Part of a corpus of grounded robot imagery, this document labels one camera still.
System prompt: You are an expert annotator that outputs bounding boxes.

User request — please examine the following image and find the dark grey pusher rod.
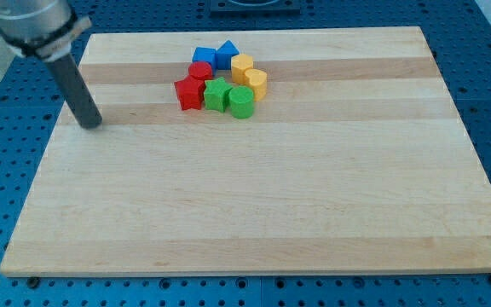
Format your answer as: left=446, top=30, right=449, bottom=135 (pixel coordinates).
left=45, top=54, right=102, bottom=129

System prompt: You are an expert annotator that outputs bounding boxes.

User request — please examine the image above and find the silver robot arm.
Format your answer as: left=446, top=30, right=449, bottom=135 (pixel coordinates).
left=0, top=0, right=102, bottom=129

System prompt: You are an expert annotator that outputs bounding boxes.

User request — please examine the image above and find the blue cube block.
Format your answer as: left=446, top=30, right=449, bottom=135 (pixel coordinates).
left=192, top=47, right=217, bottom=72

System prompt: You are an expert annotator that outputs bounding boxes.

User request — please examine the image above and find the blue triangle block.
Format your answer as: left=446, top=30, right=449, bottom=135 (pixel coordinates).
left=216, top=40, right=240, bottom=70

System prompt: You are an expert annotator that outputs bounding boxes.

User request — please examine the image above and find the red star block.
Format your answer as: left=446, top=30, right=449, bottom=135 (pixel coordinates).
left=174, top=76, right=205, bottom=111

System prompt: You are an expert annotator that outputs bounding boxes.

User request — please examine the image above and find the red cylinder block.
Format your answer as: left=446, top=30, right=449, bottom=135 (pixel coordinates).
left=188, top=61, right=213, bottom=81

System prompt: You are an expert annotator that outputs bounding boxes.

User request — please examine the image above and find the green star block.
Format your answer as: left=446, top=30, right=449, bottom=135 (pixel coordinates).
left=204, top=77, right=233, bottom=113

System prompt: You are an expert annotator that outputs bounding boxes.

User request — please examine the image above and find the yellow hexagon block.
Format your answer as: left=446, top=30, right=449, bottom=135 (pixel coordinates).
left=231, top=54, right=254, bottom=84

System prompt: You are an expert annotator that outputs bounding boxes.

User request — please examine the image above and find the green cylinder block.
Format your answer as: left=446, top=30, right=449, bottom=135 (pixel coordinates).
left=228, top=85, right=254, bottom=119

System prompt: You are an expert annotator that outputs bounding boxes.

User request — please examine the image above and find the yellow heart block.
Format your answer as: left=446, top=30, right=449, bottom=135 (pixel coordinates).
left=245, top=68, right=268, bottom=101

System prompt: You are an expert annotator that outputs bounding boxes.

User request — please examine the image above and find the wooden board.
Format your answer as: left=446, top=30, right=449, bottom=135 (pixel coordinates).
left=0, top=26, right=491, bottom=277

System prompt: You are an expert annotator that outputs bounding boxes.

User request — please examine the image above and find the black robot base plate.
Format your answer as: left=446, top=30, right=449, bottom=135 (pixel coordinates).
left=209, top=0, right=301, bottom=15

